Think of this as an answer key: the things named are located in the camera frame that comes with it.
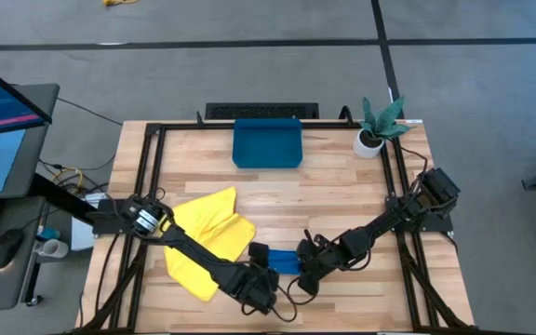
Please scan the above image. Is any green plant in white pot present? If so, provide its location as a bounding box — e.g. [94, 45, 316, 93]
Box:
[352, 95, 413, 160]

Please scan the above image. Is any white paper sheet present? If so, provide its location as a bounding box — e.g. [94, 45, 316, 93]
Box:
[70, 193, 107, 252]

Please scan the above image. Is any blue plastic basket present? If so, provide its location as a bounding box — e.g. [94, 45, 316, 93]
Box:
[232, 117, 304, 169]

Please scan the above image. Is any black cart support beam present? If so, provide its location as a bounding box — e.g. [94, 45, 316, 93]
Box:
[30, 172, 100, 225]

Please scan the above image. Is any grey computer cart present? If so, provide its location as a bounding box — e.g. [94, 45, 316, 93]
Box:
[0, 83, 60, 313]

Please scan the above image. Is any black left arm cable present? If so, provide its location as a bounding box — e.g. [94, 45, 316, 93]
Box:
[242, 278, 300, 323]

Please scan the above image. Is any white mug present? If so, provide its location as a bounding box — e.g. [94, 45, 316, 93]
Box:
[38, 237, 71, 260]

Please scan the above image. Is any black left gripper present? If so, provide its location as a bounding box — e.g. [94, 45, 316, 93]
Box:
[228, 242, 281, 315]

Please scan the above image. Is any yellow microfiber towel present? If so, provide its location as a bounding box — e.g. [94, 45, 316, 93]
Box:
[162, 186, 258, 302]

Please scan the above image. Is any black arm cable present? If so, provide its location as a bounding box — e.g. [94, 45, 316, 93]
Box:
[287, 250, 372, 307]
[242, 278, 300, 323]

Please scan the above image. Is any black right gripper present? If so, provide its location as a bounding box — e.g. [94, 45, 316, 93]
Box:
[296, 232, 343, 297]

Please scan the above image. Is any black power cable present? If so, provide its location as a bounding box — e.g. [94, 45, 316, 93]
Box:
[397, 146, 432, 187]

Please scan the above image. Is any black aluminium table frame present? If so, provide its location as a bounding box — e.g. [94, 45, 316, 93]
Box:
[74, 121, 478, 335]

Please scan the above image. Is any blue microfiber towel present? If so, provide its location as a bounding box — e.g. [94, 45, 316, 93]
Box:
[266, 248, 302, 275]

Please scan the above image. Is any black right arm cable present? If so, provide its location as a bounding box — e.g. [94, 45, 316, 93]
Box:
[287, 250, 372, 307]

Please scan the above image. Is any black computer mouse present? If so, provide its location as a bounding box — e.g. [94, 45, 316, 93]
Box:
[0, 228, 26, 272]

